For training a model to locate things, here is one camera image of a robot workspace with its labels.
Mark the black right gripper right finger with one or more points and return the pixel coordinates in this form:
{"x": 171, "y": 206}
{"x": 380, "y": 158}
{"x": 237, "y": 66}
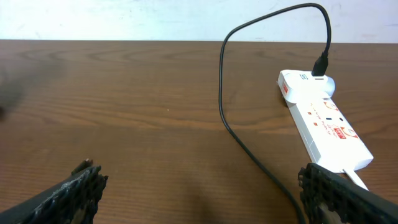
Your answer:
{"x": 327, "y": 197}

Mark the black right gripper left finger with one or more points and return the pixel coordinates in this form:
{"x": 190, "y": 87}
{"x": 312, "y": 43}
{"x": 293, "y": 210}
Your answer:
{"x": 73, "y": 200}

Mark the white USB charger plug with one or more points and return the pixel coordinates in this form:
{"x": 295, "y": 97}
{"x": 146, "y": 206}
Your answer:
{"x": 298, "y": 86}

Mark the white power strip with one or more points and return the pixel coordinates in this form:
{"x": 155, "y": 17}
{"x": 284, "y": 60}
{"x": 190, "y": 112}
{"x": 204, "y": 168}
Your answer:
{"x": 329, "y": 139}

